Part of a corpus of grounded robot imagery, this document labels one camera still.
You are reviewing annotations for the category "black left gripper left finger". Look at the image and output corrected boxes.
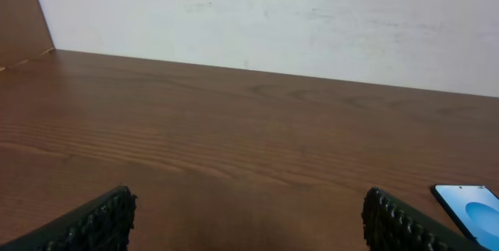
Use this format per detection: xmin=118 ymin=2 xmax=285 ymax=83
xmin=1 ymin=186 xmax=137 ymax=251

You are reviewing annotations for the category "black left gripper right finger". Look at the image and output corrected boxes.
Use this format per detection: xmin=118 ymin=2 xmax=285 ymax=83
xmin=361 ymin=187 xmax=487 ymax=251

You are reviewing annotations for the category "blue Galaxy smartphone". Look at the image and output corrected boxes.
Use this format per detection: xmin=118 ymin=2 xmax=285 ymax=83
xmin=430 ymin=184 xmax=498 ymax=251

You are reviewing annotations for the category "brown cardboard panel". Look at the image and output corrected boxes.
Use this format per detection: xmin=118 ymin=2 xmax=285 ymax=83
xmin=1 ymin=0 xmax=55 ymax=69

